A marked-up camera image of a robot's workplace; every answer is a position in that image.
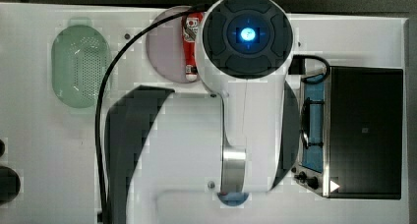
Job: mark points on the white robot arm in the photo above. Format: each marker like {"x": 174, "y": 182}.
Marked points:
{"x": 226, "y": 140}

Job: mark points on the grey round plate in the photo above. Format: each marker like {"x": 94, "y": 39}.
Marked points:
{"x": 165, "y": 51}

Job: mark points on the red ketchup bottle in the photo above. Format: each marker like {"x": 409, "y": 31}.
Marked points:
{"x": 190, "y": 26}

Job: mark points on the blue bowl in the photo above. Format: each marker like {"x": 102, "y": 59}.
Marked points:
{"x": 233, "y": 199}

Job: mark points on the green perforated colander basket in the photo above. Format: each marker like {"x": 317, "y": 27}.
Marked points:
{"x": 80, "y": 56}

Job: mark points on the black toaster oven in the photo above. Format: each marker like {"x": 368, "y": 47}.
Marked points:
{"x": 351, "y": 134}

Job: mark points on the black round object left edge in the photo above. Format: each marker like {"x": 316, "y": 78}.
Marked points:
{"x": 10, "y": 184}

